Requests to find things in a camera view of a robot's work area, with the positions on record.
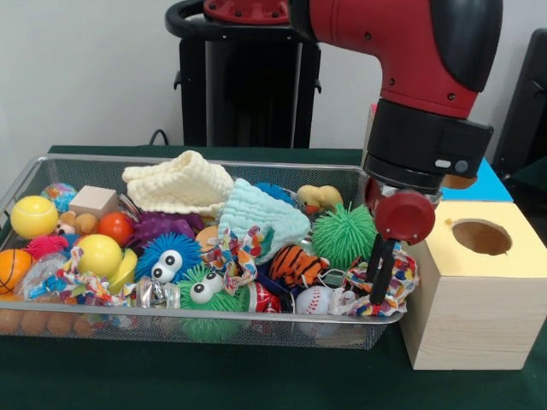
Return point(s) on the yellow duck plush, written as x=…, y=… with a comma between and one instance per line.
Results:
x=318, y=197

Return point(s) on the blue spiky ball with eyes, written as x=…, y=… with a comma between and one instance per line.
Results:
x=168, y=256

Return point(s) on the shallow clear mesh bin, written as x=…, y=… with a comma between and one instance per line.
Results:
x=299, y=331

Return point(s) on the orange striped tiger plush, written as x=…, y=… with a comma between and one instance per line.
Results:
x=297, y=265

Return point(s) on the light blue waffle cloth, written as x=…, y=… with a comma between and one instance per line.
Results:
x=260, y=213

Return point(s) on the dark green side table cloth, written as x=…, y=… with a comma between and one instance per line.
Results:
x=534, y=175

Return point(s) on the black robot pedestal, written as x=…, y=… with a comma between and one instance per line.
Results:
x=256, y=94

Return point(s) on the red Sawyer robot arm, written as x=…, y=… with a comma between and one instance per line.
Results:
x=406, y=42

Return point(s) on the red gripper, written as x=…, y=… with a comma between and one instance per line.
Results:
x=405, y=218

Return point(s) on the multicoloured patterned cloth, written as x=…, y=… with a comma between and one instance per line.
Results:
x=239, y=256
x=401, y=273
x=85, y=286

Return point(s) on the wooden box with three holes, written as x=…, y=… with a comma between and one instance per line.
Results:
x=470, y=320

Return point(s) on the white toy baseball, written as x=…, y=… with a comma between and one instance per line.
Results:
x=315, y=300

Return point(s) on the orange toy basketball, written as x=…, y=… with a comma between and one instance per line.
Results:
x=13, y=271

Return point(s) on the green spiky rubber ball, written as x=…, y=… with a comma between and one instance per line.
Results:
x=342, y=235

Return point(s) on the yellow tennis ball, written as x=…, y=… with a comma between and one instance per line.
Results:
x=34, y=216

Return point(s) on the green spiky ball with eyes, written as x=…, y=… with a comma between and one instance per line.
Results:
x=205, y=290

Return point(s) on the cream waffle cloth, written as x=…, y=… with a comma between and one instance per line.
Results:
x=184, y=183

